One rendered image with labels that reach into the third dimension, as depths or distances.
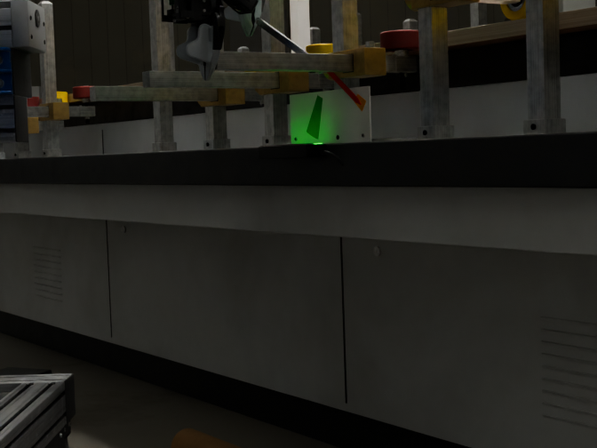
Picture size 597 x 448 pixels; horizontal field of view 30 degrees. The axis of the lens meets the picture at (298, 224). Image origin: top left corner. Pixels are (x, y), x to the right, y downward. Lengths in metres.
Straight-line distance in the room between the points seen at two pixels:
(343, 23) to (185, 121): 1.07
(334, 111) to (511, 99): 0.33
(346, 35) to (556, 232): 0.61
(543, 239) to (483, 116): 0.44
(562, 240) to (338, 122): 0.57
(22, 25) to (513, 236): 1.02
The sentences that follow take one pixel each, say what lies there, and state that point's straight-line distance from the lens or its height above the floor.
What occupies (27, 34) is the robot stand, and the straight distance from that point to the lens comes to 2.21.
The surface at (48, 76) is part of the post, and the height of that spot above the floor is 0.94.
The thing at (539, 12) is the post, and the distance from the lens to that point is 1.72.
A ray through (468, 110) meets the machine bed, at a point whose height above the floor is 0.75.
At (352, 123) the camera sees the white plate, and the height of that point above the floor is 0.74.
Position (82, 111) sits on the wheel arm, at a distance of 3.41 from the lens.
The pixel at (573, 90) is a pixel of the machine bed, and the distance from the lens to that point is 1.97.
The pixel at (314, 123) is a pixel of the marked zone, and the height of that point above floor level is 0.74.
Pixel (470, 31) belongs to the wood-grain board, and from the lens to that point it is 2.07.
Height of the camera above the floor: 0.68
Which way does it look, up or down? 4 degrees down
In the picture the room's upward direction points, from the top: 2 degrees counter-clockwise
